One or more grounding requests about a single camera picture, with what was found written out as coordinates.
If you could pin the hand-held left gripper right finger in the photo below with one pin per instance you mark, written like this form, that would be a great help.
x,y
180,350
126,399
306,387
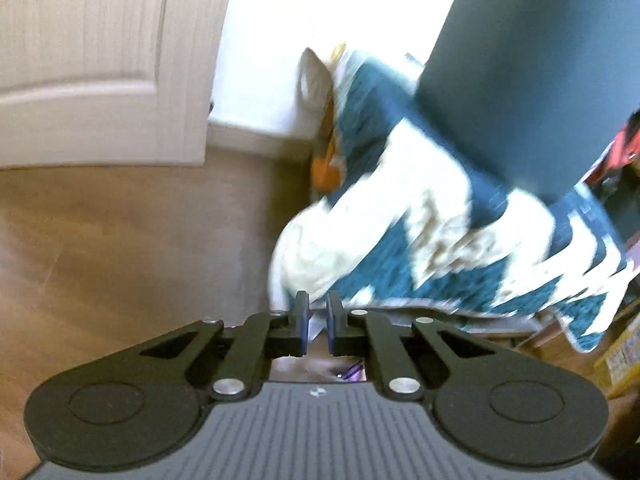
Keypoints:
x,y
331,327

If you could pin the teal bin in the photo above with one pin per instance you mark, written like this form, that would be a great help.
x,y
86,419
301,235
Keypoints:
x,y
525,70

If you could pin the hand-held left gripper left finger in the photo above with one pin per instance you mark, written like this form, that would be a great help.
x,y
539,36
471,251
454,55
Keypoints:
x,y
303,327

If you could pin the red and black bag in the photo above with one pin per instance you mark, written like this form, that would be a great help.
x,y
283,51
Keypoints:
x,y
625,145

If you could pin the grey pillow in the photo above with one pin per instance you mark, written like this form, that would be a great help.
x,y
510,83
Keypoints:
x,y
314,80

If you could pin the yellow cardboard box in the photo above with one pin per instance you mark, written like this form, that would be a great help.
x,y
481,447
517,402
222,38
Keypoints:
x,y
622,355

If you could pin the teal and white blanket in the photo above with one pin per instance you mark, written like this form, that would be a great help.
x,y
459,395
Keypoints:
x,y
400,240

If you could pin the orange plush toy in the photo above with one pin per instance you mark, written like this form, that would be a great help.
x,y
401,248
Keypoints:
x,y
327,170

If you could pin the pale wooden door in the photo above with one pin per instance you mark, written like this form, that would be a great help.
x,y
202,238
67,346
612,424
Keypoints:
x,y
100,60

